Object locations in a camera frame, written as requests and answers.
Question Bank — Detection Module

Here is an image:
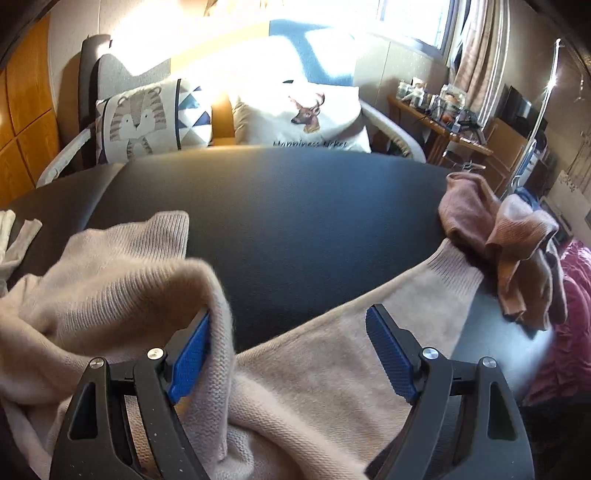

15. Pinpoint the white patterned box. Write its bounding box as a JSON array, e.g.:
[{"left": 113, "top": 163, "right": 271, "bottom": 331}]
[{"left": 554, "top": 171, "right": 583, "bottom": 200}]

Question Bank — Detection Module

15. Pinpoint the window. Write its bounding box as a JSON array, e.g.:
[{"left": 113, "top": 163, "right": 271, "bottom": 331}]
[{"left": 369, "top": 0, "right": 458, "bottom": 49}]

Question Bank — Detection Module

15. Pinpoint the black television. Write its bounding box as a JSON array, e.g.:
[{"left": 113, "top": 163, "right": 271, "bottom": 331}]
[{"left": 501, "top": 84, "right": 548, "bottom": 134}]

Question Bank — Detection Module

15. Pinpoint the tiger print pillow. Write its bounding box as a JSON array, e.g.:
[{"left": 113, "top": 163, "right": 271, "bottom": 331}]
[{"left": 95, "top": 78, "right": 214, "bottom": 164}]

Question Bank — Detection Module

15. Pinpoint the white knit sweater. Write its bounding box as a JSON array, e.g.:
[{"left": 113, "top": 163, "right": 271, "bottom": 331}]
[{"left": 0, "top": 210, "right": 43, "bottom": 282}]

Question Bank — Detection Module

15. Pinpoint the metal clothes rack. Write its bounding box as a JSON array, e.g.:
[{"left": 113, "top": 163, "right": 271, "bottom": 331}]
[{"left": 505, "top": 39, "right": 561, "bottom": 204}]

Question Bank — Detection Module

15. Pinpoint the pink knit garment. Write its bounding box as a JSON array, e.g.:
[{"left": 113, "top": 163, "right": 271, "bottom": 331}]
[{"left": 438, "top": 172, "right": 502, "bottom": 266}]

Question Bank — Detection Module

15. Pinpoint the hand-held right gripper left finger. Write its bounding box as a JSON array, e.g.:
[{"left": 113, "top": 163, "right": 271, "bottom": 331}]
[{"left": 48, "top": 308, "right": 212, "bottom": 480}]

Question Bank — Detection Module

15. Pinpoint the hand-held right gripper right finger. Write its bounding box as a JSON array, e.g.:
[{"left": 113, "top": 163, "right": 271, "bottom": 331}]
[{"left": 365, "top": 303, "right": 536, "bottom": 480}]

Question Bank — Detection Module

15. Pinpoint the cluttered wooden side table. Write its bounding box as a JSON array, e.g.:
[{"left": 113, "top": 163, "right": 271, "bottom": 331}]
[{"left": 397, "top": 76, "right": 485, "bottom": 134}]

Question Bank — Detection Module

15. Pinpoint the pink crumpled cloth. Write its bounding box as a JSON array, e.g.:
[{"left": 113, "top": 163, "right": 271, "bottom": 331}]
[{"left": 485, "top": 194, "right": 568, "bottom": 330}]

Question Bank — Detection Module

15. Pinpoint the yellow blue patterned blanket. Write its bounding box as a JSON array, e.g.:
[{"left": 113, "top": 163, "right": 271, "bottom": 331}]
[{"left": 171, "top": 18, "right": 356, "bottom": 144}]

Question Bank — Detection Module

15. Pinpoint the wooden wardrobe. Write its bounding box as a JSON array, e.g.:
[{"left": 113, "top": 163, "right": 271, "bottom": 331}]
[{"left": 0, "top": 14, "right": 61, "bottom": 208}]

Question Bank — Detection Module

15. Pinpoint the wooden television cabinet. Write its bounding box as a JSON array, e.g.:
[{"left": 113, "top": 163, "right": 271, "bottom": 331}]
[{"left": 480, "top": 117, "right": 529, "bottom": 195}]

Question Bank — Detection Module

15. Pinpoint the beige knit sweater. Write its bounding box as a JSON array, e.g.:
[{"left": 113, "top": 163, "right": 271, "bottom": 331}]
[{"left": 0, "top": 211, "right": 485, "bottom": 480}]

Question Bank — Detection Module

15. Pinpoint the grey sofa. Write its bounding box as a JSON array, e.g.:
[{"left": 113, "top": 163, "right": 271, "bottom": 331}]
[{"left": 36, "top": 18, "right": 428, "bottom": 188}]

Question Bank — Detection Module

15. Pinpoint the pink curtain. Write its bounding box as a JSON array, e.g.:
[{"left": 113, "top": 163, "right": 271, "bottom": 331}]
[{"left": 455, "top": 0, "right": 509, "bottom": 125}]

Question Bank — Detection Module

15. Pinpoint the deer print pillow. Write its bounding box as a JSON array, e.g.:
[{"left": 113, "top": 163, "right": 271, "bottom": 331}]
[{"left": 229, "top": 76, "right": 372, "bottom": 153}]

